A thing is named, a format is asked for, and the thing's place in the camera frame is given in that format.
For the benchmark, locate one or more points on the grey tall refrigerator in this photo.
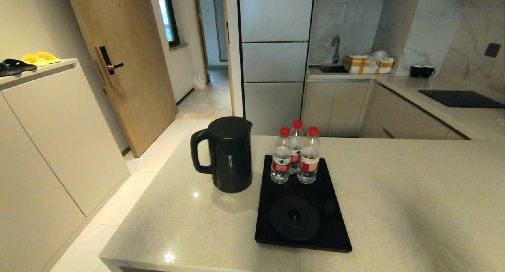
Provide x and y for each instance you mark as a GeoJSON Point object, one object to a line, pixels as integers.
{"type": "Point", "coordinates": [276, 59]}

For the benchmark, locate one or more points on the water bottle red label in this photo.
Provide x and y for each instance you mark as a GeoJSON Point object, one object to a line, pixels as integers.
{"type": "Point", "coordinates": [297, 127]}
{"type": "Point", "coordinates": [281, 166]}
{"type": "Point", "coordinates": [309, 166]}

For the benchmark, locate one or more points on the dark kitchen sink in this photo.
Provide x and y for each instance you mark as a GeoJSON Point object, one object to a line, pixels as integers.
{"type": "Point", "coordinates": [333, 68]}

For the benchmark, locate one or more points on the beige kitchen base cabinets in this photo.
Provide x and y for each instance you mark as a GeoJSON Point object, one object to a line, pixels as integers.
{"type": "Point", "coordinates": [335, 106]}

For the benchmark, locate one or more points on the black slipper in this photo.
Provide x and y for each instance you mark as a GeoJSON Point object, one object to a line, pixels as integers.
{"type": "Point", "coordinates": [18, 64]}
{"type": "Point", "coordinates": [8, 71]}

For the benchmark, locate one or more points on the small taped cardboard box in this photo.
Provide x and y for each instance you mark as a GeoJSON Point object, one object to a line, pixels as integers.
{"type": "Point", "coordinates": [386, 65]}

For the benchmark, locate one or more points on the black round kettle base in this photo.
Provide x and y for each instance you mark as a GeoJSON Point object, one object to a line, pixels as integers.
{"type": "Point", "coordinates": [294, 219]}

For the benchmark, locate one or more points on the black electric kettle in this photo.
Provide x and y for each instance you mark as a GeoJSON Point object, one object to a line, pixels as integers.
{"type": "Point", "coordinates": [230, 157]}

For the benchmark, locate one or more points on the black induction cooktop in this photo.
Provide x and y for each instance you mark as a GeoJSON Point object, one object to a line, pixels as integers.
{"type": "Point", "coordinates": [461, 99]}

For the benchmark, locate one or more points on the black rectangular serving tray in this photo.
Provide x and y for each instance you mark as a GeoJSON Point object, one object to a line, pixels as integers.
{"type": "Point", "coordinates": [327, 229]}

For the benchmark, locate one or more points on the wooden door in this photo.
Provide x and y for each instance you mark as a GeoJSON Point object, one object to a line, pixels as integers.
{"type": "Point", "coordinates": [130, 75]}

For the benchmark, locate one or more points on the black mug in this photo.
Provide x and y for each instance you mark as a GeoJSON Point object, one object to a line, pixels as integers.
{"type": "Point", "coordinates": [427, 71]}
{"type": "Point", "coordinates": [415, 71]}

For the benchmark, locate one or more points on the dark wall socket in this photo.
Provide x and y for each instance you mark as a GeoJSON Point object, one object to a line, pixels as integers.
{"type": "Point", "coordinates": [493, 50]}

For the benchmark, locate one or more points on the black framed window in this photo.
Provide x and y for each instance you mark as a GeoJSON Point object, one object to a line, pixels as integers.
{"type": "Point", "coordinates": [169, 19]}

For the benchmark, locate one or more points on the yellow slipper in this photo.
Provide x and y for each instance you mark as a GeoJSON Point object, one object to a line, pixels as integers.
{"type": "Point", "coordinates": [48, 56]}
{"type": "Point", "coordinates": [34, 60]}

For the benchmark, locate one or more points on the large taped cardboard box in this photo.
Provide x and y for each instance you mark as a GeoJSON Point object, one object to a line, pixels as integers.
{"type": "Point", "coordinates": [360, 64]}

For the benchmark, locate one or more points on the white crumpled bag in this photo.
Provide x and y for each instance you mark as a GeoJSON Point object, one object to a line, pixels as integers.
{"type": "Point", "coordinates": [379, 54]}

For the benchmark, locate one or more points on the beige shoe cabinet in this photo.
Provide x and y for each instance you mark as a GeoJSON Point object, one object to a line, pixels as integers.
{"type": "Point", "coordinates": [59, 146]}

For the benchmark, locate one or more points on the white plastic floor bag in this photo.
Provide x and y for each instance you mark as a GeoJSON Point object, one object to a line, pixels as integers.
{"type": "Point", "coordinates": [199, 82]}

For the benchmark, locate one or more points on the metal kitchen faucet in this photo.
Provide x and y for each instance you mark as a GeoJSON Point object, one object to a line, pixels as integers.
{"type": "Point", "coordinates": [336, 48]}

